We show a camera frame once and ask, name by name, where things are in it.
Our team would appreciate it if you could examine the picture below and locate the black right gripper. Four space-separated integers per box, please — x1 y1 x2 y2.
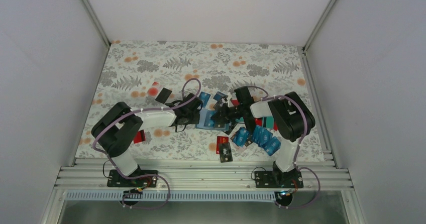
211 103 244 125

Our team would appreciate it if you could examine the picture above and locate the teal leather card holder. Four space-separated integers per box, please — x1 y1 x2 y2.
195 109 230 132

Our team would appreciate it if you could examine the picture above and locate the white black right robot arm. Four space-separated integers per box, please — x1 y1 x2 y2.
211 86 315 187

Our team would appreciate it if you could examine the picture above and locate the red card under left arm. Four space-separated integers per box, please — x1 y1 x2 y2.
133 130 146 144

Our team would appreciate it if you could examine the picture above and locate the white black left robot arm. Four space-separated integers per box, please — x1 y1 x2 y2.
91 93 203 186

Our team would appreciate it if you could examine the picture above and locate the blue card front left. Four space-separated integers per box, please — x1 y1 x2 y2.
199 92 211 108

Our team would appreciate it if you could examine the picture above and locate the red yellow logo card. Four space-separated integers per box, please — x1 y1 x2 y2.
216 136 229 154

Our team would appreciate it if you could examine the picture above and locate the black card near left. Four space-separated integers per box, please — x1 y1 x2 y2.
155 88 172 104

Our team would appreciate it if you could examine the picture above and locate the white card with red circle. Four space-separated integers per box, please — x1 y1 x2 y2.
147 81 163 98

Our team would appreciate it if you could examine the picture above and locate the blue card pile front right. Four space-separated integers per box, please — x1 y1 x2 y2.
231 126 281 156

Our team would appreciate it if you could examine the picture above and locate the floral patterned table mat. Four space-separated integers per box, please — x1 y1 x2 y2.
75 40 325 163

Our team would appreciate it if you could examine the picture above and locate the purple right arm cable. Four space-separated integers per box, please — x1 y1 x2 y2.
246 86 322 210

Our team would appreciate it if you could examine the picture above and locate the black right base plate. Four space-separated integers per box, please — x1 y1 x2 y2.
254 169 304 188

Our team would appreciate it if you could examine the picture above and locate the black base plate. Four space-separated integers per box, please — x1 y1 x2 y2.
254 169 304 188
106 170 158 188

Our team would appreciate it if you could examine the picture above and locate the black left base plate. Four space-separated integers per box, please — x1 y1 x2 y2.
106 170 158 188

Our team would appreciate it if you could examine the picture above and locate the aluminium rail frame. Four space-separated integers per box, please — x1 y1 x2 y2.
54 158 354 191

